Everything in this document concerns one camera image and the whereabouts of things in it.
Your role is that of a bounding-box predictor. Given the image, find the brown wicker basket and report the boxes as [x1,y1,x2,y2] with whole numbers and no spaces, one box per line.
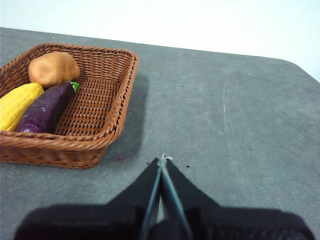
[0,42,140,170]

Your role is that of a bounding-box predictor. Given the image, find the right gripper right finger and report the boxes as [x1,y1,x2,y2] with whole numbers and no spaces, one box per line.
[161,158,316,240]

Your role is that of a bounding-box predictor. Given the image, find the purple eggplant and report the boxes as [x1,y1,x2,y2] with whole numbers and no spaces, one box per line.
[15,81,80,135]

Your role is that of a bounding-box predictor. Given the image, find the yellow corn cob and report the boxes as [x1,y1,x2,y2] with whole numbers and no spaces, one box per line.
[0,82,45,132]

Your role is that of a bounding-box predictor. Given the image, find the brown potato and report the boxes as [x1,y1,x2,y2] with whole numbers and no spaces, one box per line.
[27,51,81,88]

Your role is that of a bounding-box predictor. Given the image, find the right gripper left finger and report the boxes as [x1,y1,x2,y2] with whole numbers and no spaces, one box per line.
[13,156,161,240]

